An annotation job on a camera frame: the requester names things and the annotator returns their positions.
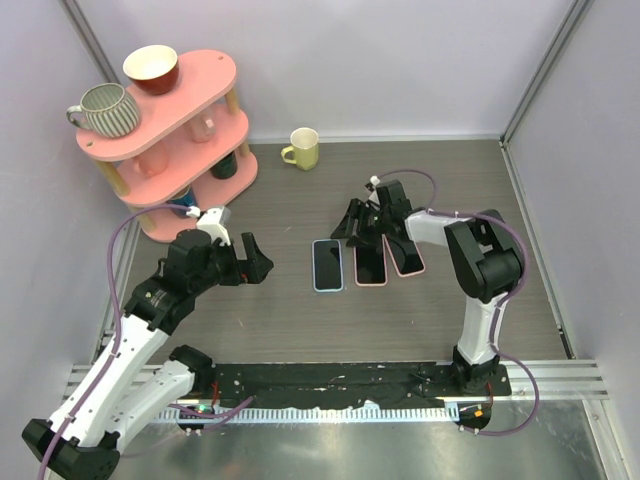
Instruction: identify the grey striped mug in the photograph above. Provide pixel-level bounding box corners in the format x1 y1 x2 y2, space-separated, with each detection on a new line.
66 83 141 139

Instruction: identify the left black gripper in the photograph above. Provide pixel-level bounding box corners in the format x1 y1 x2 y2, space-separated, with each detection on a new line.
190 232 273 295

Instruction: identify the pink mug shelf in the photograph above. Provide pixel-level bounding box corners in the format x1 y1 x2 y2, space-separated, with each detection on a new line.
133 141 169 178
185 114 216 143

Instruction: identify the blue mug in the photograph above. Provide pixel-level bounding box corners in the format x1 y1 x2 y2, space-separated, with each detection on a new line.
167 185 198 209

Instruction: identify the pink phone case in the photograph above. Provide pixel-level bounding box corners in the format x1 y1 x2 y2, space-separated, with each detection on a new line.
383 234 427 279
353 242 389 288

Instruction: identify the red bowl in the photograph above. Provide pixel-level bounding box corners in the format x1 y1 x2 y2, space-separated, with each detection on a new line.
122 45 179 95

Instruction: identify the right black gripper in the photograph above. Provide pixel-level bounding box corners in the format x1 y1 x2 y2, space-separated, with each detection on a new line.
332 198 393 249

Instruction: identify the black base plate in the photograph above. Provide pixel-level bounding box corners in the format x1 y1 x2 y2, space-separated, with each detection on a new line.
178 362 512 410

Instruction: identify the aluminium rail frame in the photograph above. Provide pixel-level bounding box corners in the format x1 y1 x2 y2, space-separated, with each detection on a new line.
62 358 611 406

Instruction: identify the light blue phone case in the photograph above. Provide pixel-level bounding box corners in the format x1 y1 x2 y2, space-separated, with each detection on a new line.
311 238 345 294

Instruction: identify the pink mug upper shelf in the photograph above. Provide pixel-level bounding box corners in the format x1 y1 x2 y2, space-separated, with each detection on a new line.
185 114 216 143

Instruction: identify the pink three-tier shelf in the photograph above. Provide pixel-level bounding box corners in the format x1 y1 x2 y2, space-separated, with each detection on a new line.
75 50 258 242

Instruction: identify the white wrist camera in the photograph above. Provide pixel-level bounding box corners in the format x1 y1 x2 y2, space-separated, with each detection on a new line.
196 206 231 246
365 176 381 206

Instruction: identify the yellow mug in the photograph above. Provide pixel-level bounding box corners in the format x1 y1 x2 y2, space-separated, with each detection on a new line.
281 127 319 171

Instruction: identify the dark green mug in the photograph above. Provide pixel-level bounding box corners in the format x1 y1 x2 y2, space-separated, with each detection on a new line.
209 152 238 180

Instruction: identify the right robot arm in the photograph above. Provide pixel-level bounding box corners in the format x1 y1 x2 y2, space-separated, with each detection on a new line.
331 180 527 395

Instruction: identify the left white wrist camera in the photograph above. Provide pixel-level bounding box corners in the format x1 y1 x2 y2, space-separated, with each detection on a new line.
196 206 231 246

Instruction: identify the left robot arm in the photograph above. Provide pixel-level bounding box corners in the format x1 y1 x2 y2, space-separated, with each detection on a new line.
22 229 274 479

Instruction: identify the white cable duct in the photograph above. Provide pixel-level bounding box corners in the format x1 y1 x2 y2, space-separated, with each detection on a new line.
154 403 461 425

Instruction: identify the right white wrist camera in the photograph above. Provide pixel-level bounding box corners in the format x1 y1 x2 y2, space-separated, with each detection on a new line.
365 176 381 206

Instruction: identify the pink mug middle shelf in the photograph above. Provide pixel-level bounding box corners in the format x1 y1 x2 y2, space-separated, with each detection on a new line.
133 141 169 178

